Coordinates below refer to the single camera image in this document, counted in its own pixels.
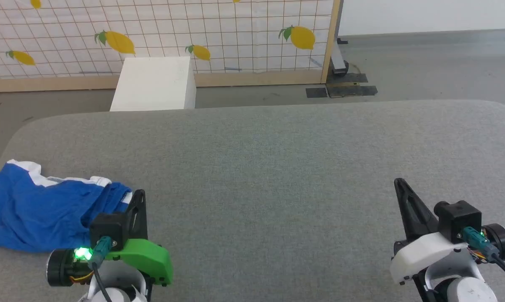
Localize lemon print partition screen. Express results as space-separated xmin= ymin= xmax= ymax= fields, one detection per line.
xmin=0 ymin=0 xmax=342 ymax=93

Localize white rectangular box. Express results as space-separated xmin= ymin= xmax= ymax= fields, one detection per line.
xmin=109 ymin=56 xmax=197 ymax=112

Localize grey metal stand post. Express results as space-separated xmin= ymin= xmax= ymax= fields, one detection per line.
xmin=330 ymin=0 xmax=350 ymax=76

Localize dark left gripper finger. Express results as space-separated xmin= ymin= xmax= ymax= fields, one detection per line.
xmin=124 ymin=189 xmax=148 ymax=241

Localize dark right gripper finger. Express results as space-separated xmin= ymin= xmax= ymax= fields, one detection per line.
xmin=394 ymin=177 xmax=440 ymax=242

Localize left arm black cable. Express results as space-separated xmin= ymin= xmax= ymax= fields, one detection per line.
xmin=88 ymin=236 xmax=114 ymax=302

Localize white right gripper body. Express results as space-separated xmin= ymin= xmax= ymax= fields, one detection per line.
xmin=390 ymin=231 xmax=480 ymax=286

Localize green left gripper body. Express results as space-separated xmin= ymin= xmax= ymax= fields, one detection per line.
xmin=105 ymin=239 xmax=174 ymax=287

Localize grey fabric covered platform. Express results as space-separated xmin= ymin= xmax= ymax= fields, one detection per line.
xmin=0 ymin=99 xmax=505 ymax=302

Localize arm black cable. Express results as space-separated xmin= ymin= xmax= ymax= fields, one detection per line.
xmin=462 ymin=226 xmax=505 ymax=291
xmin=88 ymin=236 xmax=114 ymax=302

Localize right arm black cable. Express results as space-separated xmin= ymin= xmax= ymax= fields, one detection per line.
xmin=462 ymin=226 xmax=505 ymax=291

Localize blue shorts white waistband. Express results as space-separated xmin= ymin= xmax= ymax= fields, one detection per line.
xmin=0 ymin=159 xmax=133 ymax=253

